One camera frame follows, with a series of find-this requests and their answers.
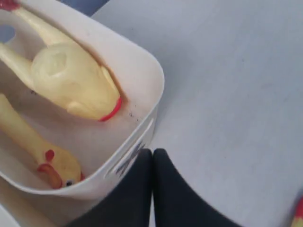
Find headless yellow chicken body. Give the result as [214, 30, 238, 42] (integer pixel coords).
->
[0, 0, 122, 121]

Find cream bin with X mark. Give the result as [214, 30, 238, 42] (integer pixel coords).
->
[0, 0, 164, 200]

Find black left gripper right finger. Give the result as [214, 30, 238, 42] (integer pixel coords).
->
[153, 148, 239, 227]

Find broken chicken head with squeaker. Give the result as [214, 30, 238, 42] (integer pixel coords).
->
[0, 94, 85, 189]

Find small yellow rubber chicken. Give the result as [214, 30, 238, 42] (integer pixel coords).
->
[291, 197, 303, 227]

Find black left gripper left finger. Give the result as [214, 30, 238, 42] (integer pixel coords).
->
[67, 148, 152, 227]

